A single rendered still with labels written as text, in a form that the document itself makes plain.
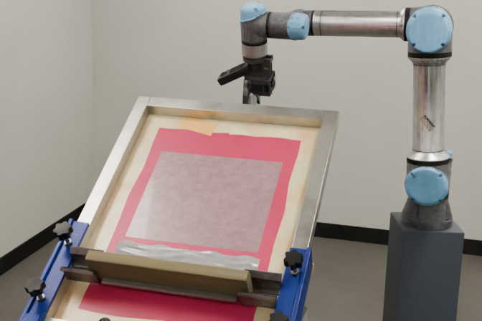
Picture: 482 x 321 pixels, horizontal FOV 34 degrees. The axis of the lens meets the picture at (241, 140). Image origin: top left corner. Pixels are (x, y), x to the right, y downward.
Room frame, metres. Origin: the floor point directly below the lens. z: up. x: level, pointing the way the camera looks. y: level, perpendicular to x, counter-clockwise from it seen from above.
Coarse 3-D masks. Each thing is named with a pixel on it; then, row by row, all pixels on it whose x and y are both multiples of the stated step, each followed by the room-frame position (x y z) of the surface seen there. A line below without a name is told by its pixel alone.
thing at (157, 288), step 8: (104, 280) 1.68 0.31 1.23; (112, 280) 1.67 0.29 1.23; (120, 280) 1.67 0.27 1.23; (136, 288) 1.66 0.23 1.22; (144, 288) 1.65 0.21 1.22; (152, 288) 1.64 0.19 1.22; (160, 288) 1.64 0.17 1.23; (168, 288) 1.64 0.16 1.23; (176, 288) 1.64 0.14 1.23; (192, 296) 1.62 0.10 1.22; (200, 296) 1.61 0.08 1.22; (208, 296) 1.61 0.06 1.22; (216, 296) 1.61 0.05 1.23; (224, 296) 1.60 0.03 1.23; (232, 296) 1.60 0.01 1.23
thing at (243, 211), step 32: (224, 160) 2.02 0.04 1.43; (256, 160) 2.01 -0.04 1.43; (288, 160) 1.99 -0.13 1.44; (224, 192) 1.92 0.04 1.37; (256, 192) 1.91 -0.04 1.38; (224, 224) 1.83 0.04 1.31; (256, 224) 1.82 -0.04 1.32; (256, 256) 1.74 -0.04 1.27; (192, 320) 1.60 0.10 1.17; (224, 320) 1.59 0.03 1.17
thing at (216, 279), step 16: (96, 256) 1.66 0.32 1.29; (112, 256) 1.66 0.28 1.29; (128, 256) 1.65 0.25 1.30; (112, 272) 1.66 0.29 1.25; (128, 272) 1.65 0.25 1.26; (144, 272) 1.63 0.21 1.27; (160, 272) 1.62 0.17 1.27; (176, 272) 1.60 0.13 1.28; (192, 272) 1.59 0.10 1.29; (208, 272) 1.59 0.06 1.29; (224, 272) 1.58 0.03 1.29; (240, 272) 1.58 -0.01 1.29; (192, 288) 1.62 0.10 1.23; (208, 288) 1.61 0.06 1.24; (224, 288) 1.60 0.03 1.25; (240, 288) 1.58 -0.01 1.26
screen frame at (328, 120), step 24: (144, 96) 2.23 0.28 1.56; (144, 120) 2.18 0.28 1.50; (240, 120) 2.14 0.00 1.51; (264, 120) 2.12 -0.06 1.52; (288, 120) 2.10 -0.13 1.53; (312, 120) 2.08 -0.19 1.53; (336, 120) 2.06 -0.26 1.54; (120, 144) 2.07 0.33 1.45; (120, 168) 2.02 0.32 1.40; (312, 168) 1.91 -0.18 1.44; (96, 192) 1.92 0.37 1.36; (312, 192) 1.84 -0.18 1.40; (96, 216) 1.87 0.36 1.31; (312, 216) 1.78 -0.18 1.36; (312, 240) 1.76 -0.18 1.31; (48, 312) 1.62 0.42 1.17
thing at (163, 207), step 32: (160, 128) 2.16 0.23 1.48; (160, 160) 2.04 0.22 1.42; (192, 160) 2.03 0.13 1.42; (160, 192) 1.95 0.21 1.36; (192, 192) 1.93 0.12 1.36; (128, 224) 1.86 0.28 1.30; (160, 224) 1.85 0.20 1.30; (192, 224) 1.84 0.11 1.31; (96, 288) 1.70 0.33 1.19; (128, 288) 1.70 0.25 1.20
